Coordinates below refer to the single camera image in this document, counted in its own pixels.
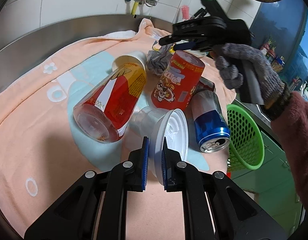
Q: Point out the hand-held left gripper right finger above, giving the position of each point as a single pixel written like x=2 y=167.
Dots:
x=164 y=165

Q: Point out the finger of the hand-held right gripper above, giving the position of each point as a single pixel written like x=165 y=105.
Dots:
x=185 y=46
x=171 y=39

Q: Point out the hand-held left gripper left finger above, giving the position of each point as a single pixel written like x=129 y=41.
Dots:
x=144 y=165

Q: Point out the white plastic lidded cup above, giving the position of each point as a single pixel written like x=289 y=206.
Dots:
x=171 y=130

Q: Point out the clear red label plastic bottle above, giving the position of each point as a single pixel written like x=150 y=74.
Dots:
x=114 y=100

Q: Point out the green plastic basket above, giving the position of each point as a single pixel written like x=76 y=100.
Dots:
x=243 y=140

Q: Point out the person's right forearm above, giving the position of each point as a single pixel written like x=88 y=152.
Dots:
x=298 y=142

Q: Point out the person's right hand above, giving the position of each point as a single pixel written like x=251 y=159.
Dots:
x=263 y=67

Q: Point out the pink brush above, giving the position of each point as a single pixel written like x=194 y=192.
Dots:
x=185 y=11

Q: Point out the red snack canister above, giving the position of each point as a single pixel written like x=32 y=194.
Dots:
x=176 y=80

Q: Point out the white paper cup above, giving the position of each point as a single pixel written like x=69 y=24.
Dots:
x=136 y=57

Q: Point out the dark red drink can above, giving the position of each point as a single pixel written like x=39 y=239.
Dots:
x=206 y=85

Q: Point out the blue silver drink can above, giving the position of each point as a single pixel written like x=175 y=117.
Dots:
x=208 y=120

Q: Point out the pink printed towel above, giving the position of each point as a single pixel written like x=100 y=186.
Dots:
x=31 y=130

